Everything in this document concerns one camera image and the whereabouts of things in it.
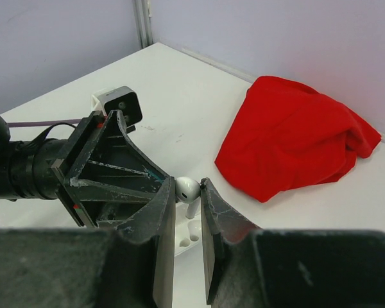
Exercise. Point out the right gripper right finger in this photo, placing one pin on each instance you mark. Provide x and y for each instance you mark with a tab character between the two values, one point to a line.
221	227

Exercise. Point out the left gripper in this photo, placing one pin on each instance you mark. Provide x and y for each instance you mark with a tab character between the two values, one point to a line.
134	193

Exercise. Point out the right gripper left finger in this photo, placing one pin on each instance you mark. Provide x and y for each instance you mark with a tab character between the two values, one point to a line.
149	258

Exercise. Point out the white earbud charging case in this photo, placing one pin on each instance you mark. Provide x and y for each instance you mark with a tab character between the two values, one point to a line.
187	231

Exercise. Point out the white earbud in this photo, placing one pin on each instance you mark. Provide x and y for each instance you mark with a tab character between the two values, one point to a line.
188	191

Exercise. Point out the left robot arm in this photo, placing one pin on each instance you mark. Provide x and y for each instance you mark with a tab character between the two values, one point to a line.
99	175

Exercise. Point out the red cloth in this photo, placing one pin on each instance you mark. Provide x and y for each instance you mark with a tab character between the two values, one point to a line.
286	135

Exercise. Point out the left aluminium frame post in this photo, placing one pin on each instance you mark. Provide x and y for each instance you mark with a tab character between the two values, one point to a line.
142	10

